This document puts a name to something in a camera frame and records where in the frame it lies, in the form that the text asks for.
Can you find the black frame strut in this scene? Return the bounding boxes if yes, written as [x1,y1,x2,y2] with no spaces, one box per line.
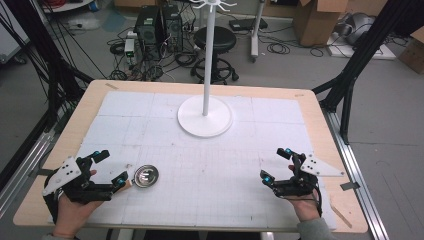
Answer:
[0,0,95,132]
[312,0,418,145]

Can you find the white flat board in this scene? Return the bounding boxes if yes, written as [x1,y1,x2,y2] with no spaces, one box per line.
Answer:
[326,33,398,61]

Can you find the person's left hand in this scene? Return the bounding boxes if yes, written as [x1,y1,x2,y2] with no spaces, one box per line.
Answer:
[53,196,104,238]

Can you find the grey round appliance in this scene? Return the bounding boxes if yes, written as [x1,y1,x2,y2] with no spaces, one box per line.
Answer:
[336,12,376,46]

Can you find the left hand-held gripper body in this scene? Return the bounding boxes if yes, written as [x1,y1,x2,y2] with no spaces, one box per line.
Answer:
[42,154,116,205]

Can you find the white metal post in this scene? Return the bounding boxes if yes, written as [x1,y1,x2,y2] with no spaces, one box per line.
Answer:
[250,0,266,63]

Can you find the aluminium rail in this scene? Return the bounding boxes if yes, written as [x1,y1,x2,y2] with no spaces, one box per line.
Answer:
[321,108,390,240]
[0,129,56,218]

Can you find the metal ladle with wooden handle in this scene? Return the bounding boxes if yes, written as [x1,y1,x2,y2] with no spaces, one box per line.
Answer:
[120,164,160,193]

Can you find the thin wooden strip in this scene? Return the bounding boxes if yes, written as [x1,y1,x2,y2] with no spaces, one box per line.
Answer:
[329,203,353,229]

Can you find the white hook stand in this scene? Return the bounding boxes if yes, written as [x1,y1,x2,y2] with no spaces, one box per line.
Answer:
[177,0,238,138]

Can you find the small white box green light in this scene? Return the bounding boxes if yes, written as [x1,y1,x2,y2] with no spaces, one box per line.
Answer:
[124,38,136,65]

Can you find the flat black device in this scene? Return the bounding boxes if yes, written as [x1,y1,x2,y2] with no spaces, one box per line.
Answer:
[229,17,269,33]

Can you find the black tape piece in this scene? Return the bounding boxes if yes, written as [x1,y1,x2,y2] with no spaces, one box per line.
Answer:
[31,168,54,178]
[339,181,361,192]

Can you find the person's right hand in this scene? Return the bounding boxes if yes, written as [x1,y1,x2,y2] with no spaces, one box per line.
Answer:
[286,191,322,223]

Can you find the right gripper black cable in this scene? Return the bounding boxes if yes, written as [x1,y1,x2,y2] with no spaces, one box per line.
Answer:
[283,186,324,218]

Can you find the small cardboard box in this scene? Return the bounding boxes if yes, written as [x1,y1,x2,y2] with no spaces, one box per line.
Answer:
[398,26,424,75]

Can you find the large black computer tower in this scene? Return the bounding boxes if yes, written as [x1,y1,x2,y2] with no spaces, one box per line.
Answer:
[133,5,165,62]

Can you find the white grid mat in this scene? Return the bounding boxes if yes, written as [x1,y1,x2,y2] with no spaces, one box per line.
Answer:
[49,90,338,231]

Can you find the large open cardboard box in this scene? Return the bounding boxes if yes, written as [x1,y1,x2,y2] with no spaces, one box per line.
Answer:
[293,0,350,47]

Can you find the coiled black cable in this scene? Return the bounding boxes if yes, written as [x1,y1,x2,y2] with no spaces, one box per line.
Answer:
[266,42,291,56]

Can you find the person's dark trousers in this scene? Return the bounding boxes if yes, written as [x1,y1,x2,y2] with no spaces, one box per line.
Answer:
[143,230,262,240]

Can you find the slim black computer tower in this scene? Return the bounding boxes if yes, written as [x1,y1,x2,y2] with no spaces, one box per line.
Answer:
[162,3,184,53]

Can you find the black round stool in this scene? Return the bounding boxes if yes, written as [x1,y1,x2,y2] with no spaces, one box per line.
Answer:
[190,25,240,85]

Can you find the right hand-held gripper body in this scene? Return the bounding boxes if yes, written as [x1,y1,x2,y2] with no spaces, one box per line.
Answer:
[273,153,346,198]

